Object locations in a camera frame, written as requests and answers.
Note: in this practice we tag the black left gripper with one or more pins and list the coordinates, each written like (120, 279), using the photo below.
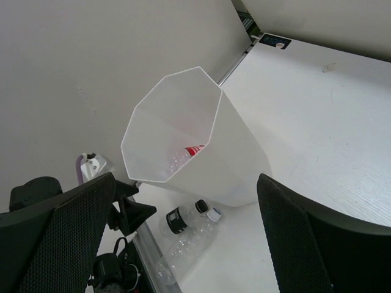
(50, 240)

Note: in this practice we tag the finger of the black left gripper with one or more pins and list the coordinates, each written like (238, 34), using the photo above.
(130, 215)

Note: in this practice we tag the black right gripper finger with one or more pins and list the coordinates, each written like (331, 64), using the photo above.
(317, 249)

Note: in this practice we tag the blue label plastic bottle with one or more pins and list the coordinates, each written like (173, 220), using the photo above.
(176, 160)

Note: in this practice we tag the red label plastic bottle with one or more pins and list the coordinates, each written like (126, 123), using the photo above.
(193, 150)

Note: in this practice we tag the white octagonal bin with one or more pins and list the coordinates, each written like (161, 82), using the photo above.
(188, 109)

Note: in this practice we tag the black label plastic bottle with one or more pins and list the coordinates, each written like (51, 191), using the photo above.
(180, 218)

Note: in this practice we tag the clear unlabeled plastic bottle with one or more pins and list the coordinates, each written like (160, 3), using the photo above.
(185, 252)

